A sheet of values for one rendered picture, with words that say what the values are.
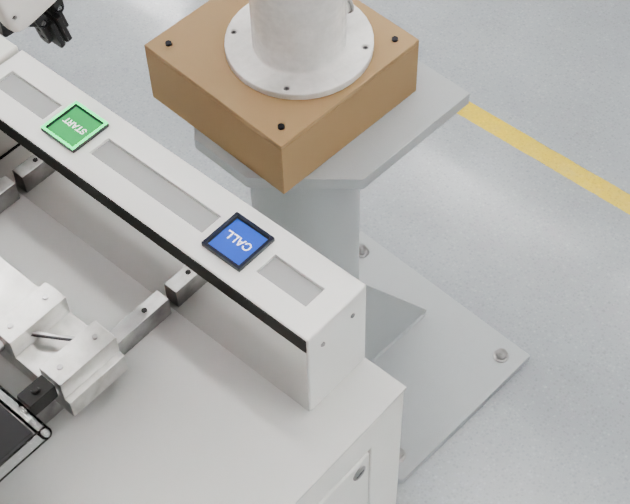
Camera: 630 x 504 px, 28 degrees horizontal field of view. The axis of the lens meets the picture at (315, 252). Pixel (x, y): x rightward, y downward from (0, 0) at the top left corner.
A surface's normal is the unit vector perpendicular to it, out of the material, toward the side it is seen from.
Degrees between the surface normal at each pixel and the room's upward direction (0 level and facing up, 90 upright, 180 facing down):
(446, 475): 0
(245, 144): 90
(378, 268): 0
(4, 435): 0
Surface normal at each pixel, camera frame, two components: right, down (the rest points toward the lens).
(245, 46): -0.01, -0.58
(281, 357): -0.66, 0.61
